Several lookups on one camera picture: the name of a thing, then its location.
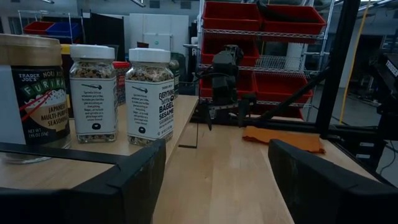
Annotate orange folded cloth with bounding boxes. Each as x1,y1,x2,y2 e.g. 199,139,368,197
242,125,326,155

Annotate green-lidded glass herb jar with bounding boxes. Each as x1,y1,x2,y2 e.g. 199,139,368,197
169,52,181,99

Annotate black diagonal frame brace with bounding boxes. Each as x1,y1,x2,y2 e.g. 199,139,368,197
256,63,331,121

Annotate furikake jar with metal lid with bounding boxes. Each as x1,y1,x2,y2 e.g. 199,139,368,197
0,33,72,165

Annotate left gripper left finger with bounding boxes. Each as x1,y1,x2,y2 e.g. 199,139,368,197
0,138,167,224

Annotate small blue bin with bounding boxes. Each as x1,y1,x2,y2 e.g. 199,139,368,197
45,21,79,37

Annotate red plastic storage bin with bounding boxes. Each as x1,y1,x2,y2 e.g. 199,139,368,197
253,72,314,104
201,35,261,67
201,1,264,32
198,77,218,99
260,4,327,35

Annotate white cabinet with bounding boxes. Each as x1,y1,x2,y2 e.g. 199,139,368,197
129,12,190,52

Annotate white wire rack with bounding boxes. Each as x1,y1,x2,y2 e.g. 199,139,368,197
196,0,336,123

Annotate black panel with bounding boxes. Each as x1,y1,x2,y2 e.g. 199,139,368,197
82,12,126,62

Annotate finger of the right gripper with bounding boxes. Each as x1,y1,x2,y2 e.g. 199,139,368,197
238,99,250,128
203,102,214,131

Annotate yellow cable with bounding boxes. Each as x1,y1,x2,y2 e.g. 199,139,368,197
338,0,373,125

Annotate wooden shelf with black legs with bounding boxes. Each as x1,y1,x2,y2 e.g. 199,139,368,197
0,94,200,190

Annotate small red bin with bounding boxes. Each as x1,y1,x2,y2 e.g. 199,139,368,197
24,21,47,35

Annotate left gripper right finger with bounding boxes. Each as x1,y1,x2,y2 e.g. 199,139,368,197
267,139,398,224

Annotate black frame upright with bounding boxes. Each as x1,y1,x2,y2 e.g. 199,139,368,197
315,0,362,139

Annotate yellow-lidded chili onion shaker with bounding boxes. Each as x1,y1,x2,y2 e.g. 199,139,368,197
60,43,75,118

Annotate red-lidded rectangular spice jar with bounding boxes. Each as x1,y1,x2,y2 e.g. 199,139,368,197
112,60,131,106

